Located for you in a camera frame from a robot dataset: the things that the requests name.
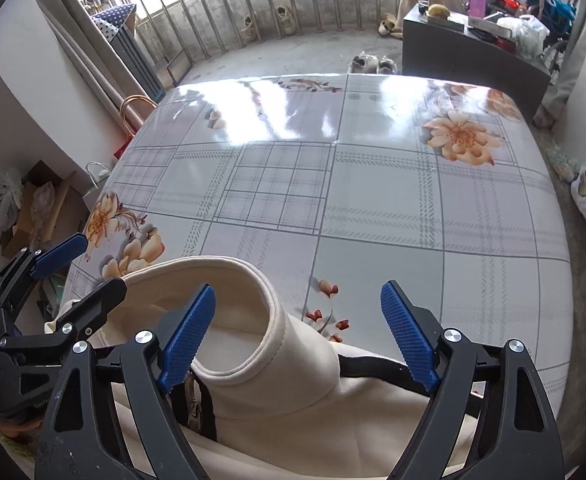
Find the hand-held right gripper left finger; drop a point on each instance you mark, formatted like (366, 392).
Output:
(188, 340)

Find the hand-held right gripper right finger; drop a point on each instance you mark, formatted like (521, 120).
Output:
(408, 335)

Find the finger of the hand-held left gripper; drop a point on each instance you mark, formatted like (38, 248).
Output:
(98, 302)
(60, 255)

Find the cream jacket with black stripes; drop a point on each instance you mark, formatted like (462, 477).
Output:
(283, 375)

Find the person's left hand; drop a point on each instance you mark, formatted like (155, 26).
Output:
(19, 427)

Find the cardboard box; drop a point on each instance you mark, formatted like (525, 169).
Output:
(58, 210)

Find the crumpled clear plastic bag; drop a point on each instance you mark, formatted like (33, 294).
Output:
(7, 197)

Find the red gift bag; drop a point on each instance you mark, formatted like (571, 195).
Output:
(123, 152)

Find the floral checked tablecloth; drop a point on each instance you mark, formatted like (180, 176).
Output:
(373, 210)

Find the beige curtain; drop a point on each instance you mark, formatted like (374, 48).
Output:
(88, 60)

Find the grey folded rack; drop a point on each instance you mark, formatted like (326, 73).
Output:
(138, 65)

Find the blue polka-dot cushion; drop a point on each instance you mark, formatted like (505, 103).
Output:
(113, 17)

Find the white sneaker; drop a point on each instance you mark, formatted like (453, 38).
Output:
(388, 65)
(362, 63)

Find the dark low cabinet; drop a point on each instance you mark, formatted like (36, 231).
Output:
(463, 65)

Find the beige shoe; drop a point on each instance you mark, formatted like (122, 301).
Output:
(249, 25)
(284, 19)

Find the beige slippers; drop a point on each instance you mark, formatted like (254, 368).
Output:
(390, 29)

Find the grey curtain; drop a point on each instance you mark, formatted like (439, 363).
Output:
(568, 60)

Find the white plastic bag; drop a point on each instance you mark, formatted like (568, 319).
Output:
(525, 35)

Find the yellow fruit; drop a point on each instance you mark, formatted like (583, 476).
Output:
(439, 10)

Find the purple cup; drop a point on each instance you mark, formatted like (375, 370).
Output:
(477, 2)

